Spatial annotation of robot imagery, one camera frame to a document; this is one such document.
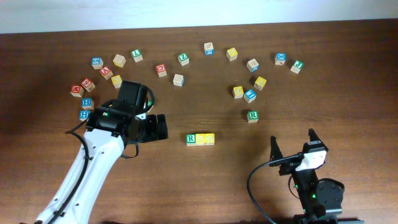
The blue h block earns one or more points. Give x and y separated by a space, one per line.
84 114
87 104

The green Z block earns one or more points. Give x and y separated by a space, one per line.
183 59

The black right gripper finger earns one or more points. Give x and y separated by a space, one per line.
275 150
313 136

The green r block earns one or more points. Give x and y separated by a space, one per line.
191 140
252 116

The green L block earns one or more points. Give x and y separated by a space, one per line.
137 56

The blue block far centre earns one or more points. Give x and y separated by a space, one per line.
208 48

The blue X block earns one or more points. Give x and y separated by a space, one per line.
280 58

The red Q block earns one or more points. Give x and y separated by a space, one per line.
161 70

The red 9 block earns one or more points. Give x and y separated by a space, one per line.
87 84

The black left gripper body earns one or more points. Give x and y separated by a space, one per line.
150 130

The blue I leaf block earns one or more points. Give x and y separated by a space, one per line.
250 96

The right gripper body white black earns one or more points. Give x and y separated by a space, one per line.
288 167

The yellow block tilted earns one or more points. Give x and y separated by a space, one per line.
260 83

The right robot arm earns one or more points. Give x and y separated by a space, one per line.
320 199

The green J block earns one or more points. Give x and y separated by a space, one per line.
297 66

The blue H block lower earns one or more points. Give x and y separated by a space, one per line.
84 114

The blue H block upper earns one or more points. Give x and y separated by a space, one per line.
87 104

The blue D block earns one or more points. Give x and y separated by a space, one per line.
252 65

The plain wooden yellow block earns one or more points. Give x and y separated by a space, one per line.
119 60

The blue P side block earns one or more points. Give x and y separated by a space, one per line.
178 80

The blue S block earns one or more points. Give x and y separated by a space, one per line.
97 63

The red A block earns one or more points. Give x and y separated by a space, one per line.
106 72

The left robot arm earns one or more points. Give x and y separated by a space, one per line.
109 129

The red M block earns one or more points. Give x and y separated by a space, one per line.
77 91

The yellow block camera picture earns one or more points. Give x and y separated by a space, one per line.
200 139

